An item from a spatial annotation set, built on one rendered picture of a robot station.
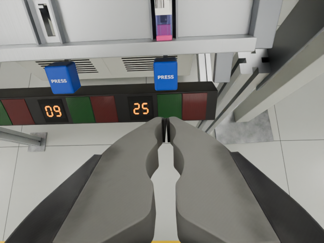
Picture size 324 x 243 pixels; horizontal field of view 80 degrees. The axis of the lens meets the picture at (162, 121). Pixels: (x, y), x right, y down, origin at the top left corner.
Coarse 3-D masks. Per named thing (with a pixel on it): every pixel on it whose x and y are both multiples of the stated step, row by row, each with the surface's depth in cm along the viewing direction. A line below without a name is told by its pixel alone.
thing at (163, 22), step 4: (156, 16) 17; (160, 16) 17; (164, 16) 17; (168, 16) 17; (156, 20) 17; (160, 20) 17; (164, 20) 17; (168, 20) 17; (156, 24) 17; (160, 24) 17; (164, 24) 17; (168, 24) 17; (156, 28) 17; (160, 28) 17; (164, 28) 17; (168, 28) 17; (156, 32) 17; (160, 32) 17; (164, 32) 17; (168, 32) 17
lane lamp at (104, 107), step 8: (96, 96) 23; (104, 96) 23; (112, 96) 23; (96, 104) 24; (104, 104) 24; (112, 104) 24; (96, 112) 24; (104, 112) 24; (112, 112) 24; (96, 120) 25; (104, 120) 25; (112, 120) 25
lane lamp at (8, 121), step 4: (0, 100) 24; (0, 104) 24; (0, 108) 24; (4, 108) 24; (0, 112) 25; (4, 112) 25; (0, 116) 25; (4, 116) 25; (8, 116) 25; (0, 120) 25; (4, 120) 25; (8, 120) 25; (0, 124) 25; (4, 124) 25; (8, 124) 25; (12, 124) 25
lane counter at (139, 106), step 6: (132, 96) 23; (138, 96) 23; (144, 96) 23; (150, 96) 23; (132, 102) 23; (138, 102) 23; (144, 102) 23; (150, 102) 23; (132, 108) 24; (138, 108) 24; (144, 108) 24; (150, 108) 24; (132, 114) 24; (138, 114) 24; (144, 114) 24; (150, 114) 24
